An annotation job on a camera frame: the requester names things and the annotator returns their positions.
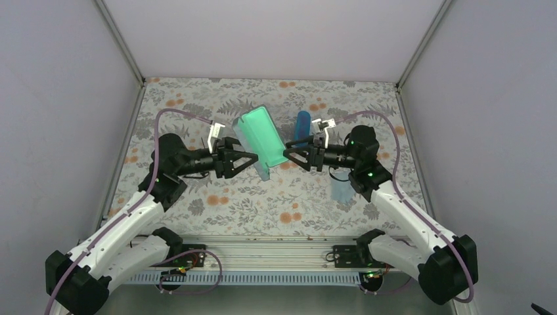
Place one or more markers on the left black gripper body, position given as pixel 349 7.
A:
pixel 219 161

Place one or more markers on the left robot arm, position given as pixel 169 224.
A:
pixel 81 280

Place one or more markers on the aluminium mounting rail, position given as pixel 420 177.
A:
pixel 228 255

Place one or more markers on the left aluminium frame post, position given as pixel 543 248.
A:
pixel 118 37

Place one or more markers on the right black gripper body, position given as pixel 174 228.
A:
pixel 318 154

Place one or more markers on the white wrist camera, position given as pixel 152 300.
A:
pixel 321 130
pixel 215 129

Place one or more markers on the floral table mat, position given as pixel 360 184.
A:
pixel 293 202

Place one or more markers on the grey glasses case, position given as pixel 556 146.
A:
pixel 258 134

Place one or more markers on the blue translucent glasses case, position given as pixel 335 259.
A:
pixel 302 126

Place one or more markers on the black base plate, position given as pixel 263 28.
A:
pixel 350 256
pixel 191 260

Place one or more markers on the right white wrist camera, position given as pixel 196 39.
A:
pixel 321 130

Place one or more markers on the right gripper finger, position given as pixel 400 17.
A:
pixel 300 159
pixel 302 147

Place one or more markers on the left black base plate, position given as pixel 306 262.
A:
pixel 191 260

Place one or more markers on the aluminium frame post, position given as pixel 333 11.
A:
pixel 118 37
pixel 424 42

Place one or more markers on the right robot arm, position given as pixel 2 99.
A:
pixel 444 264

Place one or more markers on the right aluminium frame post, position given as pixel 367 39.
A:
pixel 424 42

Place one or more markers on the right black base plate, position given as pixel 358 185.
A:
pixel 350 256

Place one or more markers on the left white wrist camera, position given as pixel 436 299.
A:
pixel 215 129

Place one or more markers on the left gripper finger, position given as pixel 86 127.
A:
pixel 243 154
pixel 242 163

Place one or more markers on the white slotted cable duct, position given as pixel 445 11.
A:
pixel 266 278

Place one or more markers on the light blue cleaning cloth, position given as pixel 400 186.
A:
pixel 341 189

